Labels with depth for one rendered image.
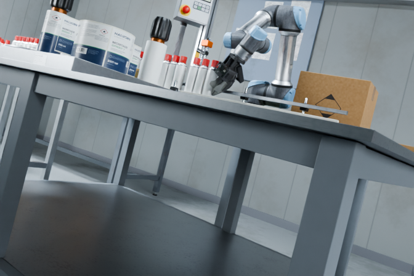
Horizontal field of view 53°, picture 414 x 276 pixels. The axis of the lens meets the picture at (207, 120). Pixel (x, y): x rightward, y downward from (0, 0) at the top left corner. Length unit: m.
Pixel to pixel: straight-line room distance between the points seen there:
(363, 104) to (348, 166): 1.09
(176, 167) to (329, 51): 2.14
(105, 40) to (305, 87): 0.88
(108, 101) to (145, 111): 0.14
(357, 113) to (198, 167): 3.14
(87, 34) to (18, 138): 0.41
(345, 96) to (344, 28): 2.63
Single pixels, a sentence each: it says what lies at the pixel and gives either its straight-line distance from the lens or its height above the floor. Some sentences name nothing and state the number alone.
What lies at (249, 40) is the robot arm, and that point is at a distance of 1.79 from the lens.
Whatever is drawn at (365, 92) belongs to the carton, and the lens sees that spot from 1.79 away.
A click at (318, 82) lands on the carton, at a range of 1.83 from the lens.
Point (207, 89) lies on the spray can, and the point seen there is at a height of 0.95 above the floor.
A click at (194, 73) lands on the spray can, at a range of 1.95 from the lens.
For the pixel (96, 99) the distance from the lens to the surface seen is 1.12.
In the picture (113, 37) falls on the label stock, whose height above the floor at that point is 0.99.
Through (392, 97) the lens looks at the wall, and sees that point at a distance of 4.13.
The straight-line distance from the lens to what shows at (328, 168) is 0.72.
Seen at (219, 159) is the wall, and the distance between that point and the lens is 4.58.
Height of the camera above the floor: 0.77
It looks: 1 degrees up
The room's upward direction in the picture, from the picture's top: 14 degrees clockwise
